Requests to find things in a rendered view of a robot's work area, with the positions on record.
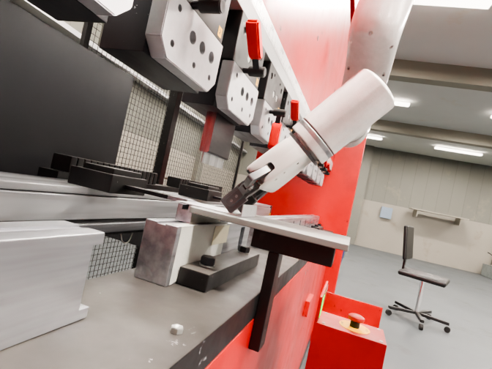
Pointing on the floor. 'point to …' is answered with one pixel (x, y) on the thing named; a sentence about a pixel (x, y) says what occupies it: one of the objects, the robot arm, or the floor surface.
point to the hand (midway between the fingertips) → (238, 201)
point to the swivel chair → (419, 283)
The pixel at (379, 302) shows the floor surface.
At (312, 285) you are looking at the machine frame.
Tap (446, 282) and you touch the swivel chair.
